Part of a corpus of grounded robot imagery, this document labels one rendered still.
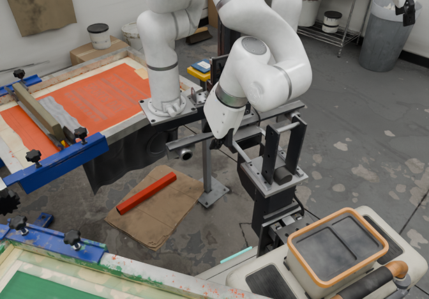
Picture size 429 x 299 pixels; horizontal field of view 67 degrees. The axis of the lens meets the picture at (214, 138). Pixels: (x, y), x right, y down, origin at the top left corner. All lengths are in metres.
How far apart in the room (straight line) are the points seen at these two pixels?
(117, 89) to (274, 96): 1.09
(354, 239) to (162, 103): 0.67
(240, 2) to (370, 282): 0.69
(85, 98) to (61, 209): 1.06
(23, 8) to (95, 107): 2.02
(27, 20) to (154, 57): 2.53
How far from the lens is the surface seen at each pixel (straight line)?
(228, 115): 0.69
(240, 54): 0.61
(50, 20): 3.49
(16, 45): 3.52
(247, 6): 0.60
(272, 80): 0.57
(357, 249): 0.95
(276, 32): 0.66
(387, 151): 2.91
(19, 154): 1.36
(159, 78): 0.99
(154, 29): 0.92
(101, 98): 1.53
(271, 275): 0.97
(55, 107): 1.54
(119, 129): 1.27
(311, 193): 2.37
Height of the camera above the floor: 1.77
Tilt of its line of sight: 41 degrees down
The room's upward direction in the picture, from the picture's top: straight up
